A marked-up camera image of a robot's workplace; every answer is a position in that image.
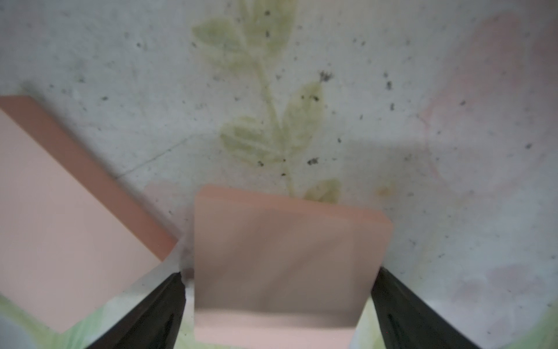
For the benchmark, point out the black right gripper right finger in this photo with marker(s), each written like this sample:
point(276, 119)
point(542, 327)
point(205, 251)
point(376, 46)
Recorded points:
point(406, 321)

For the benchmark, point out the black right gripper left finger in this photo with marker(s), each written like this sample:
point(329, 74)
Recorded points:
point(153, 323)

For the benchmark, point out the pink sticky pad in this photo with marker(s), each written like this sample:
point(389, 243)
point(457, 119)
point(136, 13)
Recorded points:
point(277, 272)
point(71, 237)

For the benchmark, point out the floral pink table mat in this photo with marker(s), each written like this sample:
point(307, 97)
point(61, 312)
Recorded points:
point(442, 114)

